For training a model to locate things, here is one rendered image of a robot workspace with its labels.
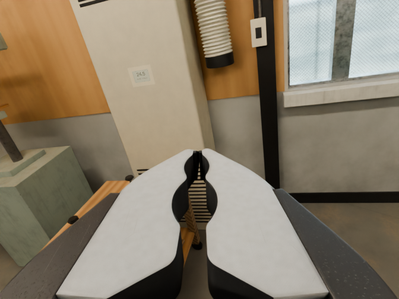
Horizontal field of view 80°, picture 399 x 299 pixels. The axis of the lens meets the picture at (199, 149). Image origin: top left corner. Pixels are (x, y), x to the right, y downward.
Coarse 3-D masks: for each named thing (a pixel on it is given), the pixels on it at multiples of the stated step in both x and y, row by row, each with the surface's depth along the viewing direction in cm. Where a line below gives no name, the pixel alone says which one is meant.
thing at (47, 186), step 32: (0, 32) 120; (0, 128) 143; (0, 160) 160; (32, 160) 156; (64, 160) 166; (0, 192) 136; (32, 192) 141; (64, 192) 164; (0, 224) 152; (32, 224) 146; (64, 224) 162; (32, 256) 164
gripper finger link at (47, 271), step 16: (96, 208) 8; (80, 224) 8; (96, 224) 8; (64, 240) 7; (80, 240) 7; (48, 256) 7; (64, 256) 6; (32, 272) 6; (48, 272) 6; (64, 272) 6; (16, 288) 6; (32, 288) 6; (48, 288) 6
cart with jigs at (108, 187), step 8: (128, 176) 131; (104, 184) 151; (112, 184) 149; (120, 184) 147; (96, 192) 144; (104, 192) 142; (112, 192) 141; (88, 200) 138; (96, 200) 137; (88, 208) 131; (72, 216) 109; (80, 216) 126; (192, 216) 144; (192, 224) 145; (184, 232) 150; (192, 232) 149; (184, 240) 142; (192, 240) 153; (184, 248) 139; (200, 248) 156; (184, 256) 134; (184, 264) 131
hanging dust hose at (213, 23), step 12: (204, 0) 113; (216, 0) 112; (204, 12) 115; (216, 12) 114; (204, 24) 118; (216, 24) 116; (204, 36) 121; (216, 36) 119; (228, 36) 122; (216, 48) 121; (228, 48) 123; (216, 60) 124; (228, 60) 125
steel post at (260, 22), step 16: (256, 0) 117; (272, 0) 116; (256, 16) 120; (272, 16) 119; (256, 32) 121; (272, 32) 122; (256, 48) 128; (272, 48) 126; (272, 64) 130; (272, 80) 134; (272, 96) 138; (272, 112) 143; (272, 128) 147; (272, 144) 153; (272, 160) 158; (272, 176) 164
